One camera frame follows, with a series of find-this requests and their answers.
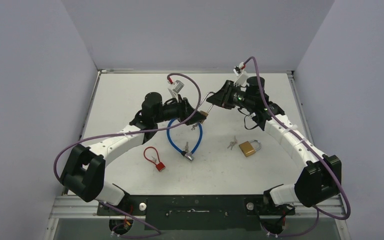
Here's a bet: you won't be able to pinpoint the loose silver keys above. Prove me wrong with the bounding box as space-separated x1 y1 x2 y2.
227 136 238 150

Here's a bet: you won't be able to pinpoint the silver keys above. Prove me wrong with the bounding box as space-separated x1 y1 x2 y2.
227 136 238 150
191 122 202 131

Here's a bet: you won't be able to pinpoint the purple cable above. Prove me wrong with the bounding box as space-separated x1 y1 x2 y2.
243 56 352 221
53 72 202 182

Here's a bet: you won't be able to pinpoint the blue cable lock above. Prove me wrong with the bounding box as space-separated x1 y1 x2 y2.
166 124 204 162

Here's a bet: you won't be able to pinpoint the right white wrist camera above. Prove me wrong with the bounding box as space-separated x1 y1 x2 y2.
233 62 249 87

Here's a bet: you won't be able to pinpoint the blue lock keys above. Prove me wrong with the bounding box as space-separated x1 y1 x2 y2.
184 142 190 154

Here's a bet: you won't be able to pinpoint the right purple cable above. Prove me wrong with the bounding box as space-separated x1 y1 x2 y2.
243 56 352 221

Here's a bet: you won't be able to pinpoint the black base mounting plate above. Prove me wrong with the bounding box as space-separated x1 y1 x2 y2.
97 194 296 231

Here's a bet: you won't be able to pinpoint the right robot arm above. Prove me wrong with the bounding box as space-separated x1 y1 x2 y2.
206 76 342 215

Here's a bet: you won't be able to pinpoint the brass padlock short shackle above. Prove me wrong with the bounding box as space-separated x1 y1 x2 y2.
238 139 262 157

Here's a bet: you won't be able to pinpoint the red cable padlock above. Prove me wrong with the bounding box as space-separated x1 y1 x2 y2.
143 146 166 172

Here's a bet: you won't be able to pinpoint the brass padlock long shackle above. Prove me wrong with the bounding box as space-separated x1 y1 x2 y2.
198 91 215 117

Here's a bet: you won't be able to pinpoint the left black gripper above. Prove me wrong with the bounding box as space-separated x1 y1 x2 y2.
154 94 206 125

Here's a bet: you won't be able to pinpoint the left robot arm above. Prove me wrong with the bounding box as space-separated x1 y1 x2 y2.
59 92 207 216

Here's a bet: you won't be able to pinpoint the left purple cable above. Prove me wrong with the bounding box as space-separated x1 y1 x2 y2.
53 72 202 182

